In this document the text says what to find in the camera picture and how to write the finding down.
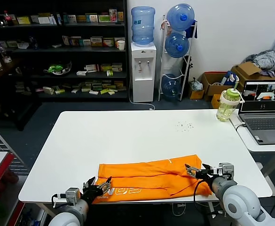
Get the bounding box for grey clothes pile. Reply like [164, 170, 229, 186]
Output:
[245, 50, 275, 78]

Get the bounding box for blue water jug with label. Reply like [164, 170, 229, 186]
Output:
[131, 6, 156, 46]

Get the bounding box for beige white medicine carton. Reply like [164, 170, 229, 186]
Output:
[90, 36, 103, 47]

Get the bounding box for grey laptop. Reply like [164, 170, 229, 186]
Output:
[238, 80, 275, 145]

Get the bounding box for orange t-shirt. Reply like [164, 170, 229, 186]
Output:
[91, 154, 213, 205]

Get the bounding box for cola bottle red label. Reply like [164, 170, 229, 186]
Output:
[3, 10, 15, 26]

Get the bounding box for white metal jug rack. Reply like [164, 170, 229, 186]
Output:
[157, 15, 198, 102]

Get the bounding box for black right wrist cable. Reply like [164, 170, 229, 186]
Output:
[193, 178, 213, 214]

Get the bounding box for black shelving unit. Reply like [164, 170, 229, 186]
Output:
[0, 0, 130, 102]

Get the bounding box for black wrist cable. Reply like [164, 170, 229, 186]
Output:
[193, 178, 213, 214]
[51, 193, 67, 209]

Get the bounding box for dark blue bottle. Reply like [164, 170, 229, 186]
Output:
[29, 35, 39, 49]

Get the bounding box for small brown cardboard box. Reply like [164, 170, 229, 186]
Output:
[189, 89, 205, 99]

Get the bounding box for black upright object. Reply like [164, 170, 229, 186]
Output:
[183, 55, 194, 95]

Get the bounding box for small yellow cardboard box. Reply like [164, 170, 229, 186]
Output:
[211, 94, 224, 109]

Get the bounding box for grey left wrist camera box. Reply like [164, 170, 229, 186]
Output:
[65, 187, 79, 204]

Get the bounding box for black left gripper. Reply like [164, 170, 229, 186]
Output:
[81, 176, 113, 203]

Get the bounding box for white water dispenser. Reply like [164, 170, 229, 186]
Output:
[130, 42, 157, 103]

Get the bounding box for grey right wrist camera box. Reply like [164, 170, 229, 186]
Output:
[218, 161, 235, 181]

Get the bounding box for blue white refill bag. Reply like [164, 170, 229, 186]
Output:
[220, 70, 240, 87]

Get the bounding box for green white bowl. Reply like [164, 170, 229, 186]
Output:
[44, 61, 72, 76]

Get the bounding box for cardboard box with flaps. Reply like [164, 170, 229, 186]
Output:
[231, 61, 275, 92]

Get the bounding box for white red medicine carton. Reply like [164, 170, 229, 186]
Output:
[84, 64, 100, 73]

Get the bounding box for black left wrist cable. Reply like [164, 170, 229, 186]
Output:
[51, 193, 67, 209]

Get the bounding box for dark wooden desk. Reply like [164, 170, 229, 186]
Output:
[0, 57, 43, 131]

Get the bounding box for grey plastic bag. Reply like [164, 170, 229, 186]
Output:
[190, 77, 204, 92]

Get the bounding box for large open cardboard box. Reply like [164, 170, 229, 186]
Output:
[201, 72, 234, 102]

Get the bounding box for white dispenser cable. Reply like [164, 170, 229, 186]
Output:
[129, 77, 156, 111]

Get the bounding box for tall pink print carton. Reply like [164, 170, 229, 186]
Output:
[109, 8, 118, 23]

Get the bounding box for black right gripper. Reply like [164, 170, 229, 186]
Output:
[184, 163, 218, 182]

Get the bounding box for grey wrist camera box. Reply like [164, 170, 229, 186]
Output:
[65, 187, 79, 204]
[218, 161, 235, 181]

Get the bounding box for scattered dark crumbs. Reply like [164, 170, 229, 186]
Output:
[176, 121, 195, 132]

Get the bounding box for green lid water bottle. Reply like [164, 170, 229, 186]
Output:
[216, 81, 245, 123]

